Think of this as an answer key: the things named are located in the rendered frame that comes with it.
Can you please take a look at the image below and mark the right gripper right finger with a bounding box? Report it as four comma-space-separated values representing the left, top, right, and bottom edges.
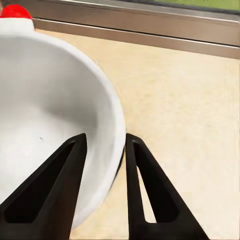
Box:
125, 133, 210, 240

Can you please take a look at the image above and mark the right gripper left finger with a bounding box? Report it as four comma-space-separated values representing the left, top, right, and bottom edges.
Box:
0, 133, 88, 240

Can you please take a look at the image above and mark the coffee cup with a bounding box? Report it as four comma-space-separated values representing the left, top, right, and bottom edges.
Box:
0, 18, 126, 232

